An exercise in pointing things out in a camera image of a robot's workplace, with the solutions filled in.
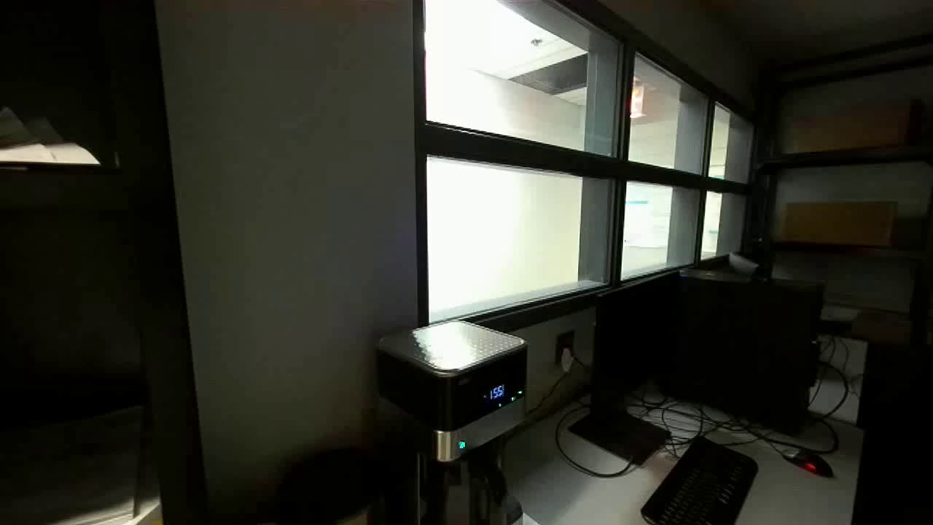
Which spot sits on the black silver coffee machine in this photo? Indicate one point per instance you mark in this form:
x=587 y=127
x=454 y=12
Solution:
x=447 y=379

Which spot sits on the glass coffee carafe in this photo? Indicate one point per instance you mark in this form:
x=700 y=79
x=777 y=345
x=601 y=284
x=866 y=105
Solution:
x=479 y=497

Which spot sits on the black computer monitor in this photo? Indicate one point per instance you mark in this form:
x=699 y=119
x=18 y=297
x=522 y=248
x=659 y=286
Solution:
x=630 y=338
x=724 y=427

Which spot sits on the black computer tower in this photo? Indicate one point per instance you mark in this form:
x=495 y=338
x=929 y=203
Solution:
x=747 y=338

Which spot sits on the black keyboard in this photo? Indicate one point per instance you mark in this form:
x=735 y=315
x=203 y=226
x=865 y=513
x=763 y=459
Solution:
x=700 y=484

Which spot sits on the brown cardboard box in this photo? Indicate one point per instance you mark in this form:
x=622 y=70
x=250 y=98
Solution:
x=839 y=222
x=850 y=127

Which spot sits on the tall black shelf cabinet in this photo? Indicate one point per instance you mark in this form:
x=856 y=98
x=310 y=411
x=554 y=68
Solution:
x=78 y=292

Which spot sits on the black metal storage rack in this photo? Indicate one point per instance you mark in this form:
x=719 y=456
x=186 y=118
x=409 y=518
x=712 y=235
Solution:
x=847 y=157

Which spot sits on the black mouse with red light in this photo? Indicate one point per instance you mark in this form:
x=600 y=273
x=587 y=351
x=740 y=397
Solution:
x=818 y=464

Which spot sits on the white paper stack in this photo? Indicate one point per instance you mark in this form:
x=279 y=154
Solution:
x=44 y=152

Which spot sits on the black window frame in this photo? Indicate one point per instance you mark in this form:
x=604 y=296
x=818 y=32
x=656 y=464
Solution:
x=525 y=146

